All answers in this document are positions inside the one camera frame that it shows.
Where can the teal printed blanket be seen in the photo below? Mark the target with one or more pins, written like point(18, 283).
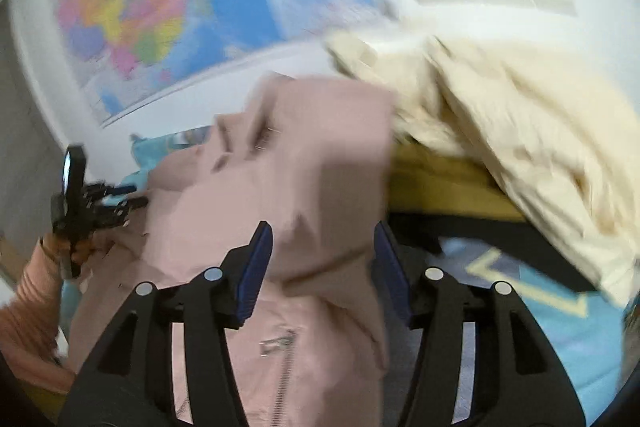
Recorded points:
point(540, 347)

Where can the person's left hand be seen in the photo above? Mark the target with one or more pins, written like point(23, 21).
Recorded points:
point(52, 244)

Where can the person's left forearm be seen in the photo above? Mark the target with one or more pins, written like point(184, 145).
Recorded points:
point(30, 322)

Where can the colourful wall map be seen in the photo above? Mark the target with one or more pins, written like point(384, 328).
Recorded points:
point(175, 7)

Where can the grey door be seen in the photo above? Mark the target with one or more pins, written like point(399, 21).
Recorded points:
point(25, 147)

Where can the black garment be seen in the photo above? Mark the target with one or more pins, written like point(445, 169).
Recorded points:
point(500, 237)

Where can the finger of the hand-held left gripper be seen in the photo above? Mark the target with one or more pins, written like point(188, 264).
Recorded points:
point(110, 191)
point(120, 212)

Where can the pink jacket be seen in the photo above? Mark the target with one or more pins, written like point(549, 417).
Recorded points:
point(300, 187)

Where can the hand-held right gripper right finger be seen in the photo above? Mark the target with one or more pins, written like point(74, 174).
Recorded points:
point(392, 272)

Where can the cream garment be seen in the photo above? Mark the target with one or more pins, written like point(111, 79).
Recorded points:
point(525, 127)

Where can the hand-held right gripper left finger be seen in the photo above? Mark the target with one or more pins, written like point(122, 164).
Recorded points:
point(255, 272)

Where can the mustard garment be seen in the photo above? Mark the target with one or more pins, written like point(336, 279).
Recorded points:
point(440, 182)

